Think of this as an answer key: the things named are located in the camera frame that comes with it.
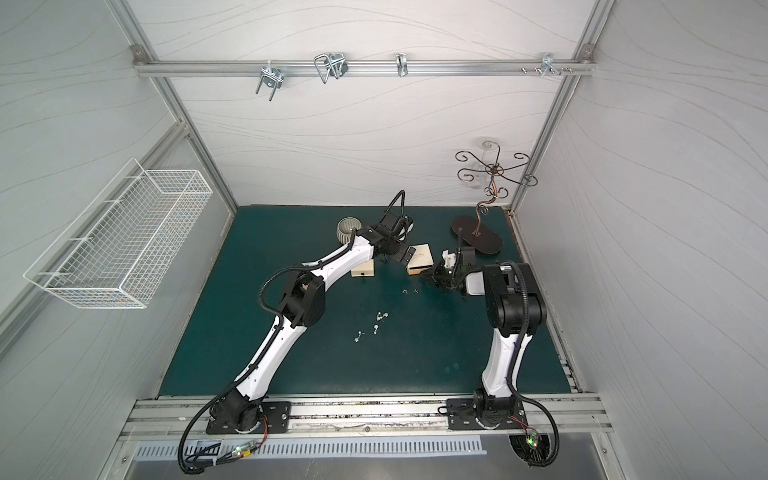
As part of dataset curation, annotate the large cream jewelry box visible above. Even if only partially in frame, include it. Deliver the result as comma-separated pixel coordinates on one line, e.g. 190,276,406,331
406,244,434,275

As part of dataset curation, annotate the small cream jewelry box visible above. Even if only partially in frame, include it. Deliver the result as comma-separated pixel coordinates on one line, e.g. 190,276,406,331
350,260,375,278

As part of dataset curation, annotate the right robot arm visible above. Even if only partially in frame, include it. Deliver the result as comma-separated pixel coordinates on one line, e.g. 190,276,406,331
420,245,547,426

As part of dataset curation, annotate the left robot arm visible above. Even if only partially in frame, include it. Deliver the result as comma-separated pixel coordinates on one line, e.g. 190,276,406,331
208,212,413,432

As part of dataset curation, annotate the black metal jewelry stand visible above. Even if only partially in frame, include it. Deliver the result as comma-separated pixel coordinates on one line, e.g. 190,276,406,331
451,139,539,255

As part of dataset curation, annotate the grey ribbed ceramic cup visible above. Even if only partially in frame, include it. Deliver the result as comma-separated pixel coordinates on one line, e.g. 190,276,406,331
336,217,362,245

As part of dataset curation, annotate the metal clamp hook small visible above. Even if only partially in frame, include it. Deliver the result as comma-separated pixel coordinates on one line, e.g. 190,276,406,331
395,53,408,78

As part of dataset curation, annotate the metal clamp hook middle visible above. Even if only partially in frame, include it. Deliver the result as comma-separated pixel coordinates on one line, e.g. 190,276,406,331
313,52,349,84

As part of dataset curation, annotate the metal clamp hook left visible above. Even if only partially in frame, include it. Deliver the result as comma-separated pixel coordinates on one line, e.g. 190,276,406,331
255,63,284,101

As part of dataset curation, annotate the metal clamp hook right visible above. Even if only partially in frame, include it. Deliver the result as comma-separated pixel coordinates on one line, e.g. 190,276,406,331
520,53,573,78

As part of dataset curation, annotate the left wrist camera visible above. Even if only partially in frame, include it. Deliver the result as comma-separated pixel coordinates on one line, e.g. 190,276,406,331
377,211,413,243

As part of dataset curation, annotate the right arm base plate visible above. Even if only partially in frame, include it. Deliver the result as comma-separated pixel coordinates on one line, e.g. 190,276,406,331
437,397,527,431

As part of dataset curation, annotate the right black cable loop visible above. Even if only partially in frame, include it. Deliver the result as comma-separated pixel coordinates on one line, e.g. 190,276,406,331
508,395,560,469

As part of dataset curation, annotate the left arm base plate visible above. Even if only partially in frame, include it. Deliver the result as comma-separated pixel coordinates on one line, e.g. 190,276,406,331
205,401,292,435

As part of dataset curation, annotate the white slotted cable duct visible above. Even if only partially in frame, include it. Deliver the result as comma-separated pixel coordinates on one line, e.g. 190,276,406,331
134,435,487,462

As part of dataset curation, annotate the white wire basket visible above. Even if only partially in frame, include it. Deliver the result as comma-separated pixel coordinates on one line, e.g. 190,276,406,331
23,159,212,310

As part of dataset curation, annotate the aluminium front rail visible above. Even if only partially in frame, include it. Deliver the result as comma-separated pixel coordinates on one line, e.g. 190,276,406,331
118,393,614,441

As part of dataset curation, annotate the left black cable bundle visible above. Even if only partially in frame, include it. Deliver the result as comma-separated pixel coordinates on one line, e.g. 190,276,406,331
176,395,271,476

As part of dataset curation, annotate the aluminium crossbar rail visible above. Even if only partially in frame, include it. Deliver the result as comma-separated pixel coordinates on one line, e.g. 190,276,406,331
134,57,597,78

